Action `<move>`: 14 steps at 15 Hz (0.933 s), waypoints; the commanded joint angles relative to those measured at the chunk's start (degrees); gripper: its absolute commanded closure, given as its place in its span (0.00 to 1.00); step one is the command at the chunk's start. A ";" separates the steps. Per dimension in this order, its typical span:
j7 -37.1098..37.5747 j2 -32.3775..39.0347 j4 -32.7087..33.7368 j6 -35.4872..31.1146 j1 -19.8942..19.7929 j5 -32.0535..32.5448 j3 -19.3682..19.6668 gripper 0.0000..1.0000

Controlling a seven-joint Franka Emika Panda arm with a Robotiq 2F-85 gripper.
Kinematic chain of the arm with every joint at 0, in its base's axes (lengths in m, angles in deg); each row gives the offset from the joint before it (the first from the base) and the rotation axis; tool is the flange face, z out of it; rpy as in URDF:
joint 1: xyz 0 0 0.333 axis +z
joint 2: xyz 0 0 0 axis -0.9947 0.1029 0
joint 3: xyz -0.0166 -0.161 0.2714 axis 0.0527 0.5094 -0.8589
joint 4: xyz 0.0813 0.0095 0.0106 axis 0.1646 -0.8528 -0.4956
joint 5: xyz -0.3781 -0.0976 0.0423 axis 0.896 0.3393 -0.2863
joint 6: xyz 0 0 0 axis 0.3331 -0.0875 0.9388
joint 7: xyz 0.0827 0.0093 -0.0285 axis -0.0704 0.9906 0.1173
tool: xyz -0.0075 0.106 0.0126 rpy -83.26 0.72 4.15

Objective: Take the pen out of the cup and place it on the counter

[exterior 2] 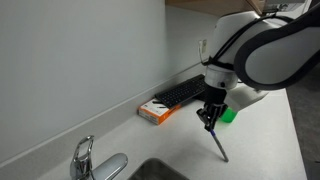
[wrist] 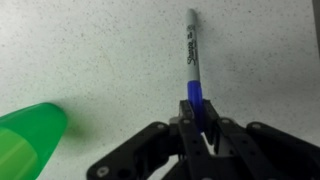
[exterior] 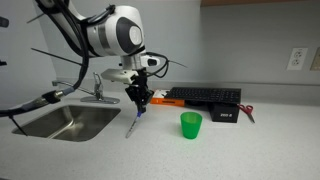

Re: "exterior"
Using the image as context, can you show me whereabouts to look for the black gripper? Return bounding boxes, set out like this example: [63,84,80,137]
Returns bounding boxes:
[124,69,155,114]

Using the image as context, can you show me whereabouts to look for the blue and silver pen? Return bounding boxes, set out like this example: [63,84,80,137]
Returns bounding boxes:
[125,111,143,139]

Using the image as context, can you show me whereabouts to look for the green plastic cup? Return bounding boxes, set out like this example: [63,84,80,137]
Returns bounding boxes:
[180,111,203,140]

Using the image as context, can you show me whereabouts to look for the orange and white box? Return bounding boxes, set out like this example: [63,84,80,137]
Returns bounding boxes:
[149,88,186,108]

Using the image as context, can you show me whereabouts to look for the chrome faucet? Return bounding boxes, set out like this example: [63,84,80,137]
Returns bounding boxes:
[51,71,121,105]

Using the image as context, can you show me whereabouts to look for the black keyboard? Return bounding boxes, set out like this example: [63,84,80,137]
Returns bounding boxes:
[164,86,242,105]

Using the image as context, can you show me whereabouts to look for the stainless steel sink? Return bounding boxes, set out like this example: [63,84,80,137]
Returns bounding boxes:
[11,104,122,143]

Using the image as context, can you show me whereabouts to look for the black box with white print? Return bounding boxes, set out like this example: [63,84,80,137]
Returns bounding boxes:
[207,101,241,124]

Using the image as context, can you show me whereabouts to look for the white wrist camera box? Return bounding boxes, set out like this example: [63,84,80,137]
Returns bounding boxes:
[100,68,138,85]

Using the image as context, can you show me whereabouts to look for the black looped wrist cable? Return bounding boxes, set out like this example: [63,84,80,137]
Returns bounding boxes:
[144,51,170,80]

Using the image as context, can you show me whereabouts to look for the black cable bundle with connector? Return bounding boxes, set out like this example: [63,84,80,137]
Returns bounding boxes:
[0,0,116,118]

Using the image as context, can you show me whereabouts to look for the red handled scissors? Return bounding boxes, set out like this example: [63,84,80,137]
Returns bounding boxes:
[237,103,256,124]

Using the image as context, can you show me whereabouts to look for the white wall outlet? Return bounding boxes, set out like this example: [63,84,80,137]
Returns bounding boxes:
[286,47,309,72]

